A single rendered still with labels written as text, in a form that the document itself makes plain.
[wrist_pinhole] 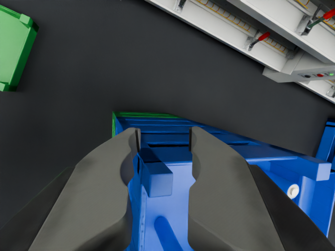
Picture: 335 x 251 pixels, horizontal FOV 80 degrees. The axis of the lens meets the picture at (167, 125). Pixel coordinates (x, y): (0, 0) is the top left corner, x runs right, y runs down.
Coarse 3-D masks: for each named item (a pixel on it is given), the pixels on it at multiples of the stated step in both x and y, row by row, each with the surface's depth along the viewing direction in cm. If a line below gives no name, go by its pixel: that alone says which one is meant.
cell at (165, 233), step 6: (156, 222) 24; (162, 222) 24; (168, 222) 24; (156, 228) 24; (162, 228) 23; (168, 228) 23; (162, 234) 22; (168, 234) 22; (174, 234) 22; (162, 240) 21; (168, 240) 21; (174, 240) 21; (162, 246) 21; (168, 246) 20; (174, 246) 20; (180, 246) 20
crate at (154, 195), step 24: (144, 168) 17; (168, 168) 17; (264, 168) 29; (288, 168) 24; (312, 168) 22; (144, 192) 18; (168, 192) 16; (144, 216) 18; (168, 216) 25; (144, 240) 19
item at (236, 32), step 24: (168, 0) 58; (192, 0) 59; (216, 0) 59; (192, 24) 63; (216, 24) 64; (240, 24) 65; (240, 48) 69; (264, 48) 70; (288, 48) 71; (288, 72) 72
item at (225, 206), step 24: (192, 144) 12; (216, 144) 10; (192, 168) 10; (216, 168) 9; (240, 168) 8; (192, 192) 7; (216, 192) 7; (240, 192) 7; (192, 216) 6; (216, 216) 6; (240, 216) 6; (264, 216) 6; (192, 240) 7; (216, 240) 6; (240, 240) 6; (264, 240) 6
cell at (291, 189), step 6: (270, 174) 25; (276, 174) 25; (276, 180) 23; (282, 180) 23; (288, 180) 23; (282, 186) 23; (288, 186) 22; (294, 186) 22; (288, 192) 22; (294, 192) 22
